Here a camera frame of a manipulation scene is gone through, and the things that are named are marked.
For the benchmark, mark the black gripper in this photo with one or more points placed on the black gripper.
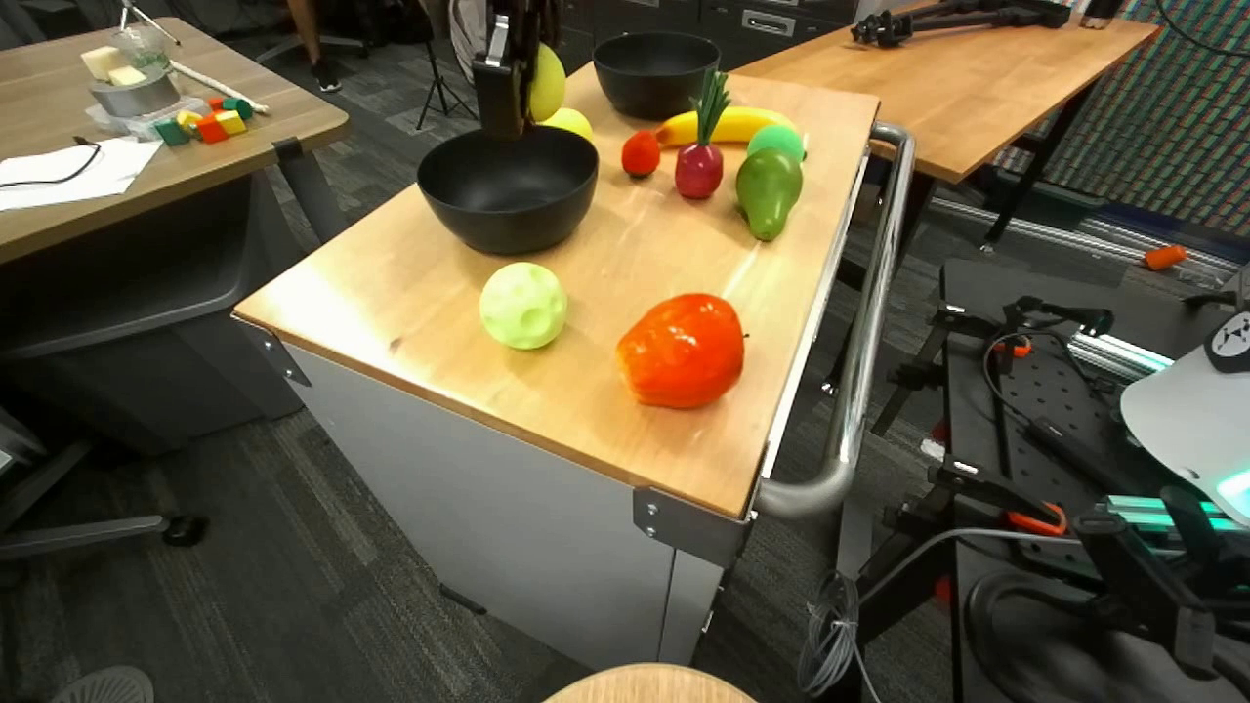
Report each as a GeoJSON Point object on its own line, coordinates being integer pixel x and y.
{"type": "Point", "coordinates": [513, 33]}

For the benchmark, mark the yellow round toy fruit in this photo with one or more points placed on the yellow round toy fruit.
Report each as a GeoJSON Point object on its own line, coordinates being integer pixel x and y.
{"type": "Point", "coordinates": [570, 124]}
{"type": "Point", "coordinates": [547, 81]}

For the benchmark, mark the black plastic bowl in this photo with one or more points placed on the black plastic bowl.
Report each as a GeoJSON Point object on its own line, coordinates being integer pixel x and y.
{"type": "Point", "coordinates": [648, 85]}
{"type": "Point", "coordinates": [508, 207]}

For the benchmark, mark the pale green round toy fruit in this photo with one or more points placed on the pale green round toy fruit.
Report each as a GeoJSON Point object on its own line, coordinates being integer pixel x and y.
{"type": "Point", "coordinates": [526, 307]}

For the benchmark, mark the red toy radish green leaves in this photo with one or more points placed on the red toy radish green leaves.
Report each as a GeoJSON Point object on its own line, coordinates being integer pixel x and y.
{"type": "Point", "coordinates": [702, 173]}

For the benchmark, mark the wooden meeting table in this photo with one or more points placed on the wooden meeting table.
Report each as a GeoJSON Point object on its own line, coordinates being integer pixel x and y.
{"type": "Point", "coordinates": [260, 124]}

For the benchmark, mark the bright green toy ball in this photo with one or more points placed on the bright green toy ball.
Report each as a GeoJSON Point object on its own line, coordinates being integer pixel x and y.
{"type": "Point", "coordinates": [777, 139]}

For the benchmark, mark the white plastic stick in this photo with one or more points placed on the white plastic stick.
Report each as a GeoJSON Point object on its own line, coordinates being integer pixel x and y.
{"type": "Point", "coordinates": [221, 87]}

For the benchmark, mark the green toy pear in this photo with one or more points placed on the green toy pear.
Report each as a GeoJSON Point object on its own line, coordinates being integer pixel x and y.
{"type": "Point", "coordinates": [765, 198]}

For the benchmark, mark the colourful toy blocks cluster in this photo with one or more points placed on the colourful toy blocks cluster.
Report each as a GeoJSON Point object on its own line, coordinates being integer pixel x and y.
{"type": "Point", "coordinates": [209, 124]}

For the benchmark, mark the red orange tomato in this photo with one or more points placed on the red orange tomato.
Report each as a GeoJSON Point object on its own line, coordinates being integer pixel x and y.
{"type": "Point", "coordinates": [682, 354]}

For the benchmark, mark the clear plastic container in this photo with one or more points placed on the clear plastic container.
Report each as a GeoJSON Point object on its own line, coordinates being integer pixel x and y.
{"type": "Point", "coordinates": [129, 85]}

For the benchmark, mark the black folded tripod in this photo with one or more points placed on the black folded tripod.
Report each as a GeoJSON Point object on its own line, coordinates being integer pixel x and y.
{"type": "Point", "coordinates": [900, 26]}

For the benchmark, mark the white paper sheets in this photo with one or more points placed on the white paper sheets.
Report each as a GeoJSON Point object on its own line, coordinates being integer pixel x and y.
{"type": "Point", "coordinates": [92, 171]}

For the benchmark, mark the metal tool cart cabinet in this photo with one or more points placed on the metal tool cart cabinet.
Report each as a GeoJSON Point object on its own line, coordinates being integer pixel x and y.
{"type": "Point", "coordinates": [522, 519]}

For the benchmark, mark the light wooden work table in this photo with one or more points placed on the light wooden work table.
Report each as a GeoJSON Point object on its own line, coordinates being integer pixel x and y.
{"type": "Point", "coordinates": [961, 90]}

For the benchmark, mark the round wooden stool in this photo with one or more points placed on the round wooden stool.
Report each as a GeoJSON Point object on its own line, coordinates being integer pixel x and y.
{"type": "Point", "coordinates": [648, 686]}

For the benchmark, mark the black office chair base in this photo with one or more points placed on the black office chair base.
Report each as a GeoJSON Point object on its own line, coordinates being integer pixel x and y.
{"type": "Point", "coordinates": [78, 532]}

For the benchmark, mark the small orange clamp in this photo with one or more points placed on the small orange clamp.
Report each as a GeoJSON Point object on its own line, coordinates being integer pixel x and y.
{"type": "Point", "coordinates": [1165, 256]}

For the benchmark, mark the white rounded machine housing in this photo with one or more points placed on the white rounded machine housing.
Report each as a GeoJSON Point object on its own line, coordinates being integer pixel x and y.
{"type": "Point", "coordinates": [1183, 415]}

